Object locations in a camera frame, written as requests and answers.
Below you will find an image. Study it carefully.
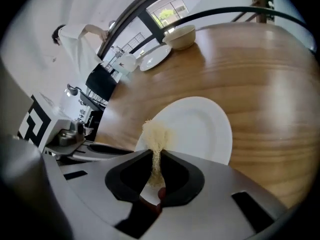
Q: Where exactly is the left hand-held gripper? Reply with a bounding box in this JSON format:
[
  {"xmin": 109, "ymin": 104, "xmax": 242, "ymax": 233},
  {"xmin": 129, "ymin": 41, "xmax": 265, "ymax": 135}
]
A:
[{"xmin": 16, "ymin": 91, "xmax": 135, "ymax": 160}]

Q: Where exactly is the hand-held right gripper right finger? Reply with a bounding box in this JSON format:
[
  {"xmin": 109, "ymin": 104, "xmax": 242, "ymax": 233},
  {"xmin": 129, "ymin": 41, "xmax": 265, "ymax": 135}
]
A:
[{"xmin": 139, "ymin": 150, "xmax": 288, "ymax": 240}]

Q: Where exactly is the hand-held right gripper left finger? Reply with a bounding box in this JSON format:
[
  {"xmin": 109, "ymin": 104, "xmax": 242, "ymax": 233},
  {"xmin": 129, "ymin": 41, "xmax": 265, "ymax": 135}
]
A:
[{"xmin": 58, "ymin": 149, "xmax": 154, "ymax": 231}]

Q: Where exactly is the big white plate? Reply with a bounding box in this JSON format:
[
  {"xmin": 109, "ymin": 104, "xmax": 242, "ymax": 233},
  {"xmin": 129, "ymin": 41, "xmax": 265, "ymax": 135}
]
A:
[
  {"xmin": 139, "ymin": 43, "xmax": 173, "ymax": 72},
  {"xmin": 134, "ymin": 96, "xmax": 233, "ymax": 200}
]

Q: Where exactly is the yellow sponge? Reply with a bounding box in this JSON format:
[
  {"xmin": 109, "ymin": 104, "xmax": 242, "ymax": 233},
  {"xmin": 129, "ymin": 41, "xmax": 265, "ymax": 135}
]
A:
[{"xmin": 141, "ymin": 118, "xmax": 173, "ymax": 187}]

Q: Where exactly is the person's right hand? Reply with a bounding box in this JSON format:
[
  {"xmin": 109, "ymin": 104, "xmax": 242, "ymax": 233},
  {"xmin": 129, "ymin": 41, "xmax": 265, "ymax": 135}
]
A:
[{"xmin": 155, "ymin": 186, "xmax": 168, "ymax": 214}]

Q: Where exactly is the white printed mug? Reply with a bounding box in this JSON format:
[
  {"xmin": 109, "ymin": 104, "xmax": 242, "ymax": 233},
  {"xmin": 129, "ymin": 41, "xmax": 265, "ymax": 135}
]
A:
[{"xmin": 113, "ymin": 53, "xmax": 137, "ymax": 76}]

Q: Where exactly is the beige bowl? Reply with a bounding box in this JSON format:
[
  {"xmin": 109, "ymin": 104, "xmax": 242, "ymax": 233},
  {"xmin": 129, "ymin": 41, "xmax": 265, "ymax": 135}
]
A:
[{"xmin": 162, "ymin": 24, "xmax": 197, "ymax": 51}]

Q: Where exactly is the large window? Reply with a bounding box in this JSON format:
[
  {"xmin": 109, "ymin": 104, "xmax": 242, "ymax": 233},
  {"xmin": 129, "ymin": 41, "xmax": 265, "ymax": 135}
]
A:
[{"xmin": 146, "ymin": 0, "xmax": 187, "ymax": 27}]

